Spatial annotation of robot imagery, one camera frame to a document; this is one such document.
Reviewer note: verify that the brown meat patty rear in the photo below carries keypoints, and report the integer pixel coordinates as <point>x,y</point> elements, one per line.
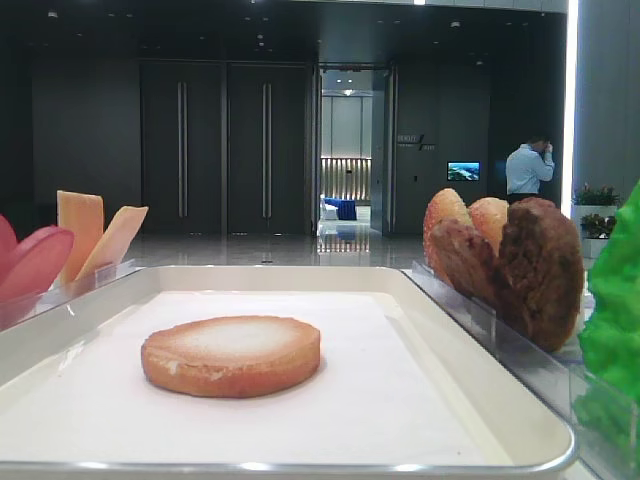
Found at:
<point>467,258</point>

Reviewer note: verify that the brown meat patty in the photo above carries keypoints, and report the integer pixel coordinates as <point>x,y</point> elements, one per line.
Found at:
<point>541,273</point>
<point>467,258</point>

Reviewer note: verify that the round bread slice on tray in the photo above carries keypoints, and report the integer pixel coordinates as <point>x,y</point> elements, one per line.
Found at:
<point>233,356</point>

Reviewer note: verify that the right orange cheese slice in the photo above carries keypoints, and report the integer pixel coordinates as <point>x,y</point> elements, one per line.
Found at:
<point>115,241</point>

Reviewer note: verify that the orange cheese slice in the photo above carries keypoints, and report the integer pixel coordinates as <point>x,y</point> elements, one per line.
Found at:
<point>83,215</point>
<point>115,241</point>

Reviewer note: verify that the brown meat patty front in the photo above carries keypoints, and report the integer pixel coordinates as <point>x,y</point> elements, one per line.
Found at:
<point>541,273</point>

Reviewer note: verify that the left orange cheese slice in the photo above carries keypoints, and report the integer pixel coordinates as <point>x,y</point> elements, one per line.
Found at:
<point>83,215</point>

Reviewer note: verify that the right red tomato slice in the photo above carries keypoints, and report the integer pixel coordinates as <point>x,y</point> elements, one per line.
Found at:
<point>33,265</point>

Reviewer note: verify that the red tomato slice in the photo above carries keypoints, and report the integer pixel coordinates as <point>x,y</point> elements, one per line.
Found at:
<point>33,265</point>
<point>8,246</point>

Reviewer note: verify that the left red tomato slice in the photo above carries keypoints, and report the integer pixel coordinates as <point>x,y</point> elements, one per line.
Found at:
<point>8,246</point>

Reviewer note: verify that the green lettuce leaf in rack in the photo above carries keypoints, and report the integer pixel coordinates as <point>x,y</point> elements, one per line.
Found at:
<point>610,338</point>

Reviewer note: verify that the blue sofa in corridor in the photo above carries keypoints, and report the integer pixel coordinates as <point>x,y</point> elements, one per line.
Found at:
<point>346,208</point>

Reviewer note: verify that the left bun slice far rack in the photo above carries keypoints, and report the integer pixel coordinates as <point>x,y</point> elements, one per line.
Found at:
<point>446,204</point>

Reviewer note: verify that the bun slice rack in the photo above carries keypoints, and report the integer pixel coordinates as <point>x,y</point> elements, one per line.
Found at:
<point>446,204</point>
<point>489,215</point>

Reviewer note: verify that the white rectangular metal tray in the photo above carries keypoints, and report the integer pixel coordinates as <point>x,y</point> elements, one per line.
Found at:
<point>403,392</point>

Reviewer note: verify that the right bun slice far rack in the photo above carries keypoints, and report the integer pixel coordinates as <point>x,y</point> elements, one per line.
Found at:
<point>489,215</point>

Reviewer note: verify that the man in blue shirt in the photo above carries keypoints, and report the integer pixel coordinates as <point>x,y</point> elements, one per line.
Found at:
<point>527,167</point>

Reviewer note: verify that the clear acrylic rack right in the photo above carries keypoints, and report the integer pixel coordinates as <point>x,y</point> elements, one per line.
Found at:
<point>556,379</point>

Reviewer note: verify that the clear acrylic rack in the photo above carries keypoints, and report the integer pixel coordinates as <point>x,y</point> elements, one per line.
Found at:
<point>16,311</point>
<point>556,379</point>

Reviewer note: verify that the white planter with flowers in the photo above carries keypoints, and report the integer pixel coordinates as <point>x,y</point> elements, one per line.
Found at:
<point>593,212</point>

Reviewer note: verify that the clear acrylic rack left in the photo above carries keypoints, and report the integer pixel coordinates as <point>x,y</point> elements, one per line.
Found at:
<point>16,311</point>

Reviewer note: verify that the small wall display screen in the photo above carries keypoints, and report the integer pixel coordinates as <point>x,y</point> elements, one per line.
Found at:
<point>463,171</point>

